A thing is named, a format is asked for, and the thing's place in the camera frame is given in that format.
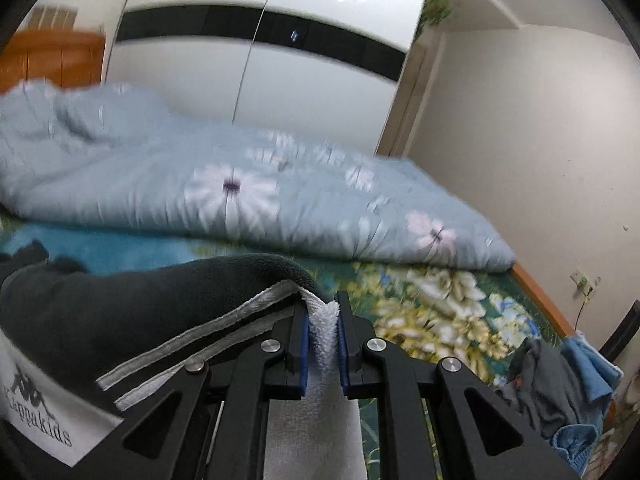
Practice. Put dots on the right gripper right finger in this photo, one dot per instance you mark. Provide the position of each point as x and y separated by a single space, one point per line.
437 420

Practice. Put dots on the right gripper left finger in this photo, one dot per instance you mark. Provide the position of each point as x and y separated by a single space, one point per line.
209 421

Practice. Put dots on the black white fleece jacket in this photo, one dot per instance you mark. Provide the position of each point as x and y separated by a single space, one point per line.
80 350

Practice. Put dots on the blue clothes pile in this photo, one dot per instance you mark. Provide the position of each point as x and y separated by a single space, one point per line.
597 379

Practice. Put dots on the grey garment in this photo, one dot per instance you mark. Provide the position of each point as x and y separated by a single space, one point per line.
543 388

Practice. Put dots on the teal floral bed blanket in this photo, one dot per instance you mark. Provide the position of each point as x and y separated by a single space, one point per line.
479 317

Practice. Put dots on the blue floral quilt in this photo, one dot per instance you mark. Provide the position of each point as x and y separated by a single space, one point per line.
117 155

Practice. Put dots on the white black wardrobe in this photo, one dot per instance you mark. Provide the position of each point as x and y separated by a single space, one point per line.
326 68

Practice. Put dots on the orange wooden headboard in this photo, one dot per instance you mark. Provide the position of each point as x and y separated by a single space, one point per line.
68 58

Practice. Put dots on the green hanging plant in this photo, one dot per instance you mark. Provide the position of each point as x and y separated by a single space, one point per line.
433 13

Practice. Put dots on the wooden bed frame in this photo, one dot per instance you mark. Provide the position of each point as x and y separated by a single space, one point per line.
542 301

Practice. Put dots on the wall power outlet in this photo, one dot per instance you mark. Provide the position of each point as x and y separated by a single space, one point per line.
584 284

